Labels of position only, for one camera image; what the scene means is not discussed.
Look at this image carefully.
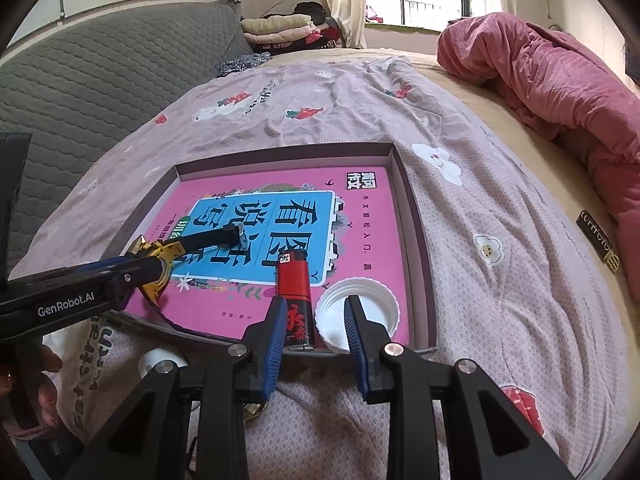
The pink strawberry bear blanket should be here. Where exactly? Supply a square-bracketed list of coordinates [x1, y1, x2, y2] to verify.
[13, 58, 630, 479]

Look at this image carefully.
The grey quilted headboard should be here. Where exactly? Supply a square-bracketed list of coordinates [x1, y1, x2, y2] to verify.
[1, 0, 250, 266]

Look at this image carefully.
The crumpled pink duvet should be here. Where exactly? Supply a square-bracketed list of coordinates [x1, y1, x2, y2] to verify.
[437, 12, 639, 298]

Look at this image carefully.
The beige mattress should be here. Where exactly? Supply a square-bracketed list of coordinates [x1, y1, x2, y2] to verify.
[267, 49, 639, 417]

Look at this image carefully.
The pink and blue book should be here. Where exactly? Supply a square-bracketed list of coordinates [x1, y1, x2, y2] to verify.
[124, 164, 411, 348]

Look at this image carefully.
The person's hand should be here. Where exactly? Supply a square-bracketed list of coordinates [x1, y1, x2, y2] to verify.
[1, 339, 63, 442]

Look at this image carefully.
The folded clothes stack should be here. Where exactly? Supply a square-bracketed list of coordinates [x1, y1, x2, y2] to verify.
[241, 1, 343, 56]

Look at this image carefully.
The red lighter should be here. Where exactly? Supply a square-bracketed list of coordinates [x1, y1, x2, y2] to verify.
[276, 249, 316, 350]

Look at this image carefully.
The blue patterned cloth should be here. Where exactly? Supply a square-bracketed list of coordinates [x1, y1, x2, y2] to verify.
[215, 52, 271, 77]

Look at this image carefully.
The shallow grey cardboard box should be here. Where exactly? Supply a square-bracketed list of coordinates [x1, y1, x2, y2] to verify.
[105, 143, 437, 359]

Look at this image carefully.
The brass metal fitting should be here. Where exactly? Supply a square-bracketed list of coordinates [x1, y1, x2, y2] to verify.
[243, 402, 268, 422]

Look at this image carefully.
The white plastic bottle cap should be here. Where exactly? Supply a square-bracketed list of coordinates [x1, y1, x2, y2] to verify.
[314, 277, 402, 354]

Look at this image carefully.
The white earbuds case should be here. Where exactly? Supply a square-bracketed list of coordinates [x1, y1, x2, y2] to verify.
[138, 347, 188, 378]

